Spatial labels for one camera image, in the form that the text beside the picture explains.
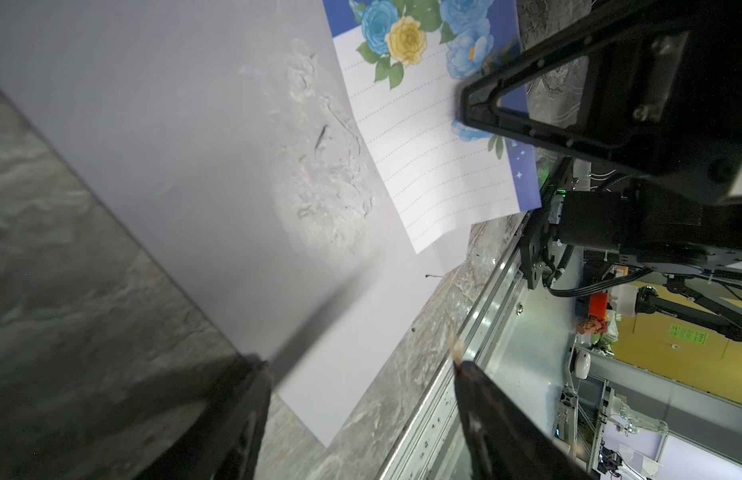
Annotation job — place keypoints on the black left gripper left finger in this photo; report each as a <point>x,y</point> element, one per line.
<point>225,440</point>

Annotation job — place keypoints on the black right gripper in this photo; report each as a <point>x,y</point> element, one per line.
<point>648,87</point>

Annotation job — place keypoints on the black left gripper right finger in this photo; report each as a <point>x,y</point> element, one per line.
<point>502,441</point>

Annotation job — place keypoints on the floral blue white letter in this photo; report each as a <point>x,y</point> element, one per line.
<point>404,65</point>

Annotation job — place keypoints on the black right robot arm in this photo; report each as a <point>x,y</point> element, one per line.
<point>652,226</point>

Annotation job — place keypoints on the white envelope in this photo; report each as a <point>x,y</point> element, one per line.
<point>220,134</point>

